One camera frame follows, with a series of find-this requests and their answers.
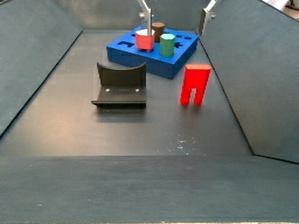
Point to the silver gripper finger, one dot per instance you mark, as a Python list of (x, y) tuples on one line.
[(146, 14), (206, 14)]

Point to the red two-legged block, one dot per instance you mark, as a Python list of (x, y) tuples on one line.
[(195, 80)]

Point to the brown cylinder peg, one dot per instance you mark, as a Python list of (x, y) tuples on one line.
[(158, 27)]

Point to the red pentagon block white top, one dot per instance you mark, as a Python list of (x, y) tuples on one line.
[(144, 41)]

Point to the green hexagonal peg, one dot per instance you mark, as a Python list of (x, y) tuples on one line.
[(167, 41)]

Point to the black curved holder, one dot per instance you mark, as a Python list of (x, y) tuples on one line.
[(122, 87)]

